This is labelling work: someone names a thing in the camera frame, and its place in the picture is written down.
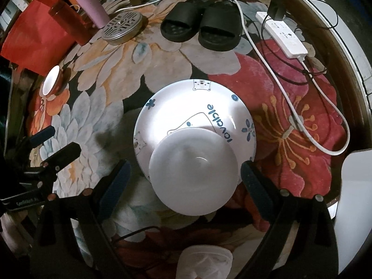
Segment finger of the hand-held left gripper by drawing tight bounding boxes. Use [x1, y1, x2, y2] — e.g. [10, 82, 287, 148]
[17, 126, 56, 159]
[41, 142, 82, 171]

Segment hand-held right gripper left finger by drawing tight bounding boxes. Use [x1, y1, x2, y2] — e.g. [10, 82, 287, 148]
[35, 160, 131, 279]

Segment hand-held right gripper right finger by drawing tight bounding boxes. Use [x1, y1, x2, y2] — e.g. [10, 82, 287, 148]
[241, 160, 339, 279]

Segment white bear print plate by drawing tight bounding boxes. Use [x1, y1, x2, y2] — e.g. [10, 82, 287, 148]
[133, 79, 257, 186]

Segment crumpled white tissue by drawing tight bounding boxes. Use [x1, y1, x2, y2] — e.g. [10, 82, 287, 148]
[177, 246, 233, 279]

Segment red paper bag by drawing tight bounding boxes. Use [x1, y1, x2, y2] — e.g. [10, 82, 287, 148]
[0, 0, 79, 77]

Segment white rounded object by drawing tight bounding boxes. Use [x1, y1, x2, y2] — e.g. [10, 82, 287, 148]
[334, 150, 372, 274]

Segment red translucent cup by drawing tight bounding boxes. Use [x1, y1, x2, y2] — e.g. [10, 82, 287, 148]
[48, 0, 96, 46]

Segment perforated metal tin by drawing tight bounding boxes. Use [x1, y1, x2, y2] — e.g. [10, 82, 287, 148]
[101, 12, 143, 46]

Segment pink thermos bottle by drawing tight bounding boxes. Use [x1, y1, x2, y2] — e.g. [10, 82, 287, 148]
[71, 0, 111, 30]

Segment white power strip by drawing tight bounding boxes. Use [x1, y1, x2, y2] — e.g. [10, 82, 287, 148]
[256, 11, 309, 59]

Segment black slipper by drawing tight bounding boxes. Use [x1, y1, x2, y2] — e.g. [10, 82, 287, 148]
[198, 0, 243, 50]
[161, 1, 205, 43]

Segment black power adapter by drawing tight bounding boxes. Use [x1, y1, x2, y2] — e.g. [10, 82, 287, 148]
[267, 0, 287, 21]

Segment white power cord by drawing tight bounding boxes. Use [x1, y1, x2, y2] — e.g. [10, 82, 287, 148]
[107, 0, 349, 156]

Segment thin black cable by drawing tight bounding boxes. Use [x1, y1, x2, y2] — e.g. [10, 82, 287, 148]
[260, 0, 339, 86]

